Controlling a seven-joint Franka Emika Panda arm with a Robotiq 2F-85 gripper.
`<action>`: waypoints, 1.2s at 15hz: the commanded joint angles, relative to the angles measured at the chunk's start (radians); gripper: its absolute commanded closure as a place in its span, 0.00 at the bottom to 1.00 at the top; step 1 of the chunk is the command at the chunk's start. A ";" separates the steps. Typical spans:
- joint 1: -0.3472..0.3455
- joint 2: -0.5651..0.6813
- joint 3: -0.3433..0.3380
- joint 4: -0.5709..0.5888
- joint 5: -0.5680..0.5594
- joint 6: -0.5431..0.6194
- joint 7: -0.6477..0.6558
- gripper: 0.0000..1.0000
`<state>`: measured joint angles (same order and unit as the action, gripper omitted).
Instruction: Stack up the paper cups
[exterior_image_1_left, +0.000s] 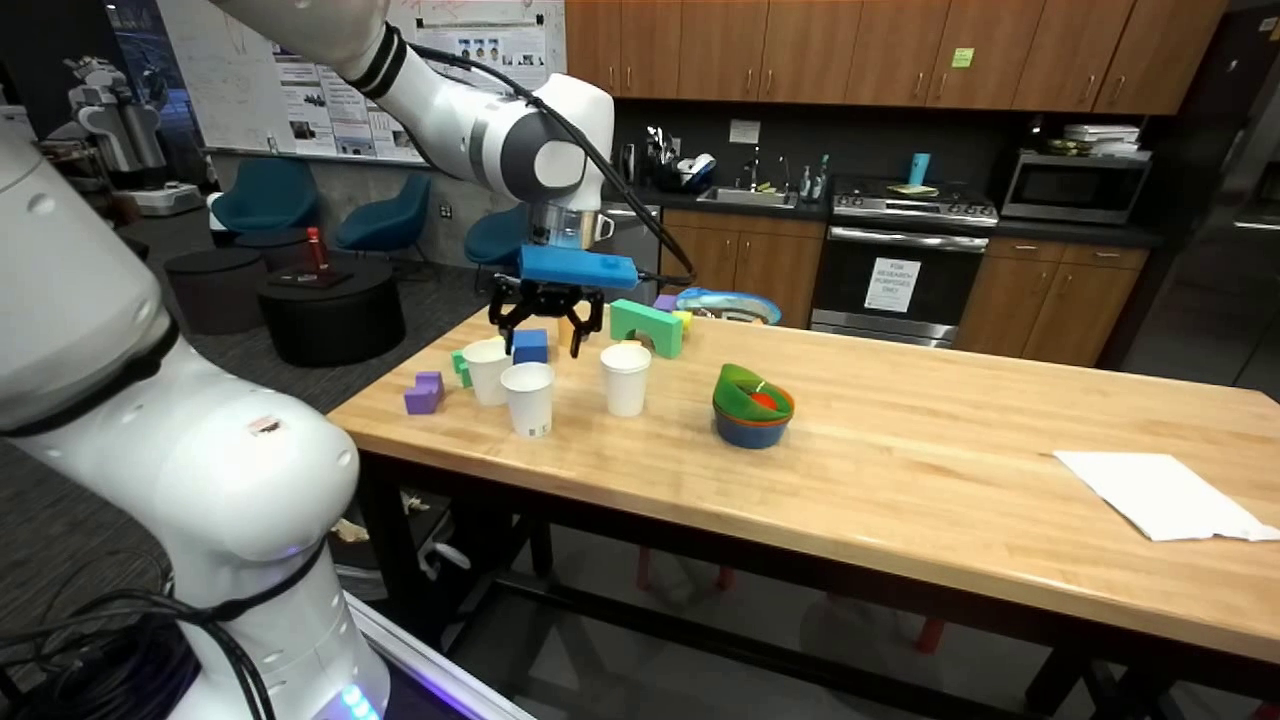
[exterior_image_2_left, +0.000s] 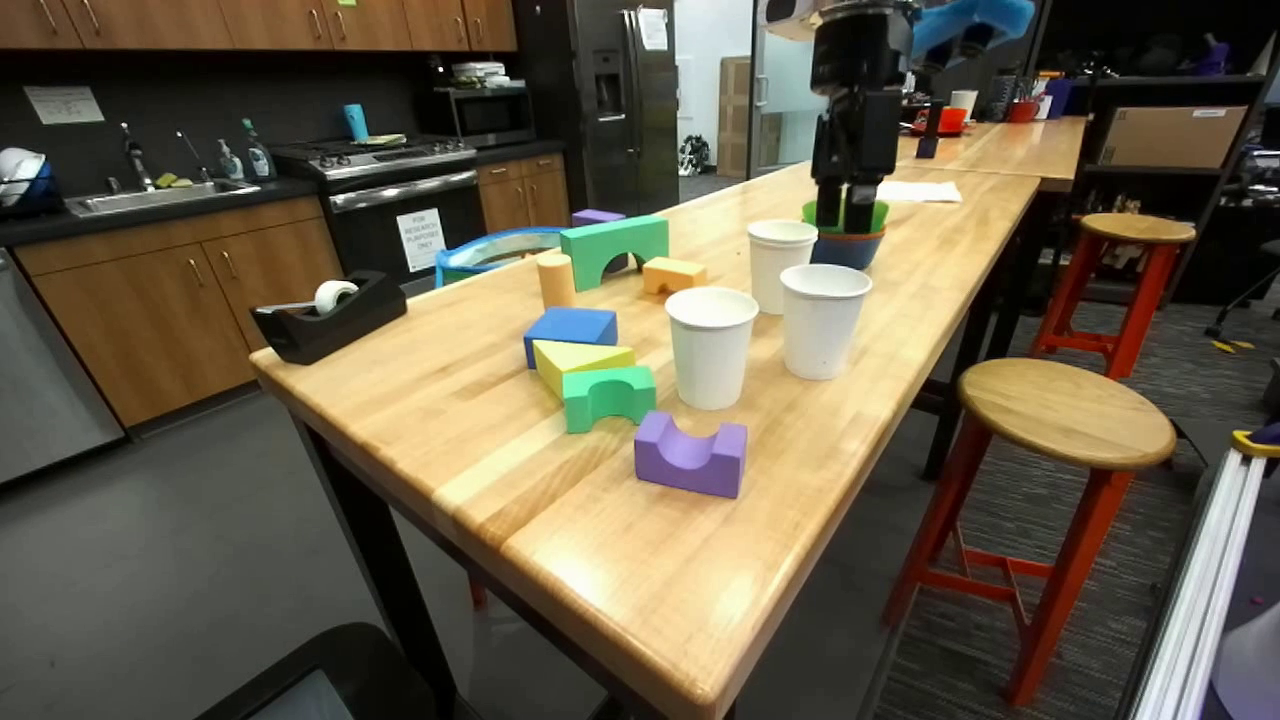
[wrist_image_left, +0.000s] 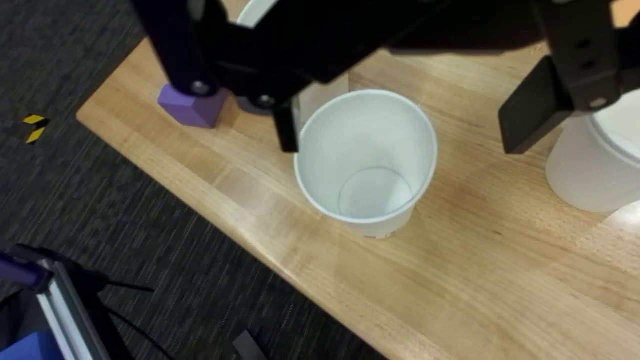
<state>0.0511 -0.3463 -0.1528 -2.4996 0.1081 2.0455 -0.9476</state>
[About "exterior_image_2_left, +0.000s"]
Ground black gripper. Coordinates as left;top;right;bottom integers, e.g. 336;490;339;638
807;6;916;240

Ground white paper cup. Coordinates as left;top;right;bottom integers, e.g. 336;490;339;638
745;216;824;318
777;260;876;384
660;284;764;417

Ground blue plastic bowl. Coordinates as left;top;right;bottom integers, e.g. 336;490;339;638
807;233;886;275

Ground white paper sheet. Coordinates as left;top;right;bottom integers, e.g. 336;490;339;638
884;175;966;208

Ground black upright object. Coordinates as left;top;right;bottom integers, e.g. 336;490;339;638
910;96;946;164

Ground red bowl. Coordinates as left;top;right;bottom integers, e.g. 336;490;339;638
916;101;972;141

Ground cardboard boxes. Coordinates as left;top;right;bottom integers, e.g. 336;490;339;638
711;52;759;182

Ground orange foam arch block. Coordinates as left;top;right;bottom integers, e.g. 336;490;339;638
638;256;711;299

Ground red container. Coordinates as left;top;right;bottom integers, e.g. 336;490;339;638
1005;92;1054;127

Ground white paper on refrigerator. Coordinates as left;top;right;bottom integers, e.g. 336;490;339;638
632;3;676;55

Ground black refrigerator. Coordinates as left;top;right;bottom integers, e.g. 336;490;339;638
510;0;683;216

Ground red wooden stool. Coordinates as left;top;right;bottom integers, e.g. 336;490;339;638
879;352;1184;713
1030;208;1201;384

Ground blue foam block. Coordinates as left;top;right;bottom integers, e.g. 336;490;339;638
521;303;622;373

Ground wooden cylinder block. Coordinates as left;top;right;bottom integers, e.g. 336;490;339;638
537;251;579;312

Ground purple foam arch block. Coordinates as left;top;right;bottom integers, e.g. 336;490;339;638
632;408;752;504

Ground small green foam arch block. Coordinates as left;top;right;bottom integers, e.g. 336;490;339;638
556;364;660;439

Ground yellow foam block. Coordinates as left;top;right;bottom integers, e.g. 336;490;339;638
533;334;638;398

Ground wooden base cabinet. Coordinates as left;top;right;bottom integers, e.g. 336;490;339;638
472;147;576;240
13;196;347;432

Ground black cart with brown panel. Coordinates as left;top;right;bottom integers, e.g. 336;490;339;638
1070;72;1274;309

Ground blue chair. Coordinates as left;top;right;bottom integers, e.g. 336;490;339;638
431;218;572;291

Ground black microwave oven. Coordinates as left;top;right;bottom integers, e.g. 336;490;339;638
421;79;540;142

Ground stacked dishes on microwave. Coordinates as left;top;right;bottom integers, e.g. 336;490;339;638
447;55;514;92

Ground white paper sign on oven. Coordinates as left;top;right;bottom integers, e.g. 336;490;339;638
393;205;450;278

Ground stainless steel oven range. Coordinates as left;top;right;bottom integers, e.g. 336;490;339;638
270;130;486;289

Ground yellow purple tool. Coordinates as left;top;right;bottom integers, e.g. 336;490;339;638
1228;418;1280;465

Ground clear tape roll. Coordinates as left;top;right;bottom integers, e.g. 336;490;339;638
313;275;362;318

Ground black tape dispenser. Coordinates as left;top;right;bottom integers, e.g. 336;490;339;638
246;266;411;369

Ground clear soap bottle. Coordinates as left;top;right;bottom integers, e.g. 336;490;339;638
212;134;246;189
239;116;278;182

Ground black framed screen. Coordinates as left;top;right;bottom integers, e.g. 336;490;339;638
197;619;450;720

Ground steel kitchen sink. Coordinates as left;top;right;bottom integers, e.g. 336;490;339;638
59;180;268;224

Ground kitchen faucet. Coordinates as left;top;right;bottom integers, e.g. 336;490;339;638
114;119;212;196

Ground black kitchen countertop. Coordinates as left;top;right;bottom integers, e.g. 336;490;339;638
0;134;576;251

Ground grey dishwasher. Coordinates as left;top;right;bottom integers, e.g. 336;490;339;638
0;245;127;490

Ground white metal rail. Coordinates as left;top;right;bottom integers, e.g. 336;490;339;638
1123;443;1272;720

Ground black metal table frame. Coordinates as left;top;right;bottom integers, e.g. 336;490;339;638
285;182;1054;720

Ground wooden wall cabinets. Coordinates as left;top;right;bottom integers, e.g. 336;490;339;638
0;0;521;55

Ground white wall plate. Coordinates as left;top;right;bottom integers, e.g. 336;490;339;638
20;85;107;130

